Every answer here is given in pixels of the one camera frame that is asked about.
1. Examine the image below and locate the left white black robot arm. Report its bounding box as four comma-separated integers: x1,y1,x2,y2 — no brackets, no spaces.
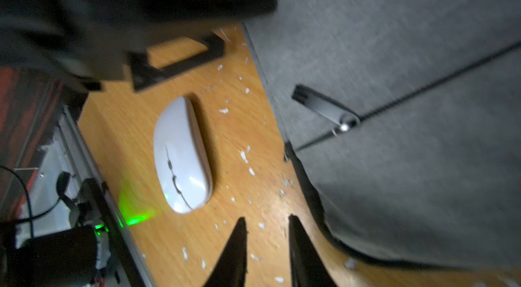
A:
1,0,277,93

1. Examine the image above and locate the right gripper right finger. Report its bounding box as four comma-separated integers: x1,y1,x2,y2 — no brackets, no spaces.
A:
288,215,336,287

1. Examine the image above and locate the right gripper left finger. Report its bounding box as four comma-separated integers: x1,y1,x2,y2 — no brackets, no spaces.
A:
204,217,248,287

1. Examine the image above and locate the aluminium front rail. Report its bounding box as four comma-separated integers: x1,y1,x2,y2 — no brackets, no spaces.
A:
14,107,157,287

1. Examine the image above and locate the left white computer mouse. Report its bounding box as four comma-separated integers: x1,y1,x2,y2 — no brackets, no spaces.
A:
153,96,213,215

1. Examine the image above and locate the grey laptop bag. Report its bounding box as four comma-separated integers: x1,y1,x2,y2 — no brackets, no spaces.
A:
245,0,520,269

